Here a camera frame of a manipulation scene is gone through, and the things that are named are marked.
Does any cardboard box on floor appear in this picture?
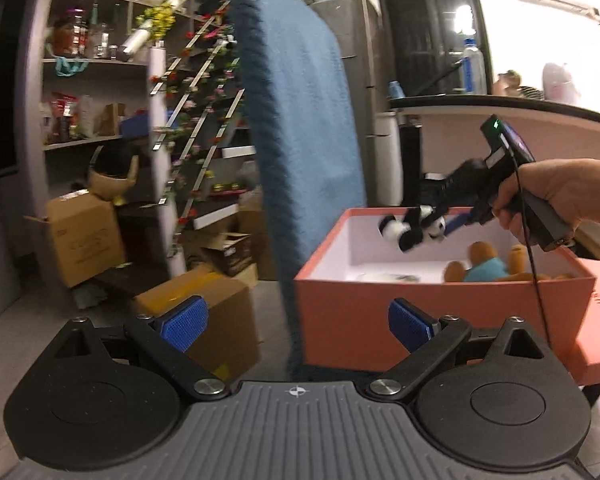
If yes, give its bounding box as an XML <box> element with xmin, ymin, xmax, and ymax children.
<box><xmin>134</xmin><ymin>264</ymin><xmax>260</xmax><ymax>382</ymax></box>

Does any blue covered chair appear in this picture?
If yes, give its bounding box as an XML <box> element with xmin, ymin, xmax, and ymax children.
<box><xmin>228</xmin><ymin>0</ymin><xmax>366</xmax><ymax>380</ymax></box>

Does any person's right hand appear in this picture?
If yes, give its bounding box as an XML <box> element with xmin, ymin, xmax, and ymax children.
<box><xmin>492</xmin><ymin>158</ymin><xmax>600</xmax><ymax>242</ymax></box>

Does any black white panda plush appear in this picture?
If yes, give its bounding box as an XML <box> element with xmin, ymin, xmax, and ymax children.
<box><xmin>378</xmin><ymin>205</ymin><xmax>446</xmax><ymax>252</ymax></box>

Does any white table black edge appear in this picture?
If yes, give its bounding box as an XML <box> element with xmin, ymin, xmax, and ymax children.
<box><xmin>389</xmin><ymin>96</ymin><xmax>600</xmax><ymax>174</ymax></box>

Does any grey refrigerator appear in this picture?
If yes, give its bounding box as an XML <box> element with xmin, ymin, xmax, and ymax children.
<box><xmin>312</xmin><ymin>0</ymin><xmax>401</xmax><ymax>206</ymax></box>

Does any brown bear plush blue shirt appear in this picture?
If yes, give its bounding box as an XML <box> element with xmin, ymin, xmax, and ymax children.
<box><xmin>442</xmin><ymin>240</ymin><xmax>577</xmax><ymax>283</ymax></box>

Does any white stair rail with flowers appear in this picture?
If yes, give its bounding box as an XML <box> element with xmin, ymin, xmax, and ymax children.
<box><xmin>122</xmin><ymin>0</ymin><xmax>242</xmax><ymax>278</ymax></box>

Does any clear plastic water bottle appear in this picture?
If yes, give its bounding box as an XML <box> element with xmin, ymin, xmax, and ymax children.
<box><xmin>460</xmin><ymin>37</ymin><xmax>488</xmax><ymax>96</ymax></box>

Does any dark window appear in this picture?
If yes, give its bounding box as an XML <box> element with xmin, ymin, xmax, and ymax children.
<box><xmin>378</xmin><ymin>0</ymin><xmax>493</xmax><ymax>96</ymax></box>

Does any salmon pink box base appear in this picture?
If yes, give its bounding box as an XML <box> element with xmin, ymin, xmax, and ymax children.
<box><xmin>294</xmin><ymin>208</ymin><xmax>596</xmax><ymax>372</ymax></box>

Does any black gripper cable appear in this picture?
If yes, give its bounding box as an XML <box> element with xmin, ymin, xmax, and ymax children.
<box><xmin>499</xmin><ymin>134</ymin><xmax>556</xmax><ymax>349</ymax></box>

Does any white air conditioner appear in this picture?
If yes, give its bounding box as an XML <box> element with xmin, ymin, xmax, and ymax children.
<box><xmin>519</xmin><ymin>0</ymin><xmax>600</xmax><ymax>25</ymax></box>

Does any grey storage shelf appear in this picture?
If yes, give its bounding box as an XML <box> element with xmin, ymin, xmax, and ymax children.
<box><xmin>40</xmin><ymin>0</ymin><xmax>148</xmax><ymax>146</ymax></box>

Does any tall brown cardboard box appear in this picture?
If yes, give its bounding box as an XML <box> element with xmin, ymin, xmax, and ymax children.
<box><xmin>23</xmin><ymin>190</ymin><xmax>126</xmax><ymax>288</ymax></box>

